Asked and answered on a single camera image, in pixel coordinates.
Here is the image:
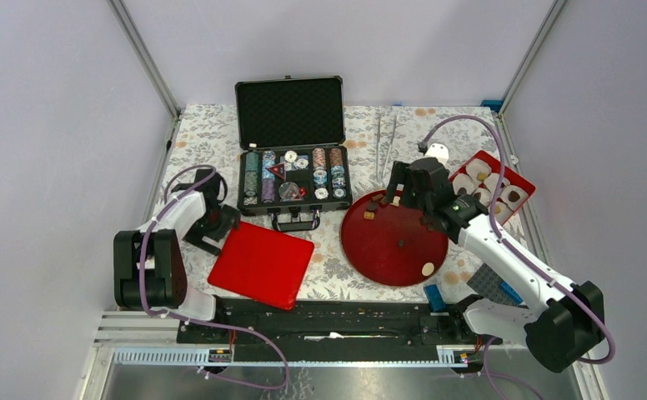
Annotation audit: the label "white oval chocolate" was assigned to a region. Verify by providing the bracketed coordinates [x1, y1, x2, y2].
[421, 262, 435, 277]

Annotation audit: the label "purple cable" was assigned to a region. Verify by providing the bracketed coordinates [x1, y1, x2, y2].
[138, 164, 293, 391]
[418, 114, 616, 400]

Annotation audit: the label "black poker chip case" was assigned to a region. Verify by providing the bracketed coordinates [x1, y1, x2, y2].
[234, 75, 353, 233]

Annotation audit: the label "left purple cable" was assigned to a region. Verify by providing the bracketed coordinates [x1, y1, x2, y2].
[138, 164, 293, 391]

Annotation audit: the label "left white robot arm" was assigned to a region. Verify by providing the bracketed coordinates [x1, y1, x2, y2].
[113, 165, 240, 343]

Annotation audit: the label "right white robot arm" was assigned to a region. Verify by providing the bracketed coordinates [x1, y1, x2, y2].
[385, 157, 616, 373]

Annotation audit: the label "grey lego baseplate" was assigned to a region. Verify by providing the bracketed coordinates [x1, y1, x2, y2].
[467, 263, 524, 307]

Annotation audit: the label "red square box lid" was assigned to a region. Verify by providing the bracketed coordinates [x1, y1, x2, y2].
[207, 222, 314, 311]

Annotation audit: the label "silver metal tongs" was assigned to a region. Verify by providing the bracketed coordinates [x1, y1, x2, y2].
[375, 113, 399, 183]

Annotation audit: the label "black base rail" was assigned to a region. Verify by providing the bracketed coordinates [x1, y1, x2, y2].
[163, 297, 504, 363]

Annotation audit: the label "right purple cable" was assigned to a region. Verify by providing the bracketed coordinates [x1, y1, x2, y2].
[418, 114, 616, 400]

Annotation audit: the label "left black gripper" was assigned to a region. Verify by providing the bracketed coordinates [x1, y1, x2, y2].
[183, 203, 238, 255]

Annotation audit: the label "floral tablecloth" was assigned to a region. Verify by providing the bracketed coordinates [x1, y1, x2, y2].
[158, 104, 498, 303]

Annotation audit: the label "blue lego brick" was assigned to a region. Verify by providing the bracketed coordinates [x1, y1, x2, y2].
[424, 284, 447, 313]

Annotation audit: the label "round red tray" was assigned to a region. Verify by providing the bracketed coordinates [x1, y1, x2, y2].
[339, 190, 450, 287]

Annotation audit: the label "red chocolate box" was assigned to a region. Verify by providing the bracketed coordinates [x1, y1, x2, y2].
[450, 150, 536, 224]

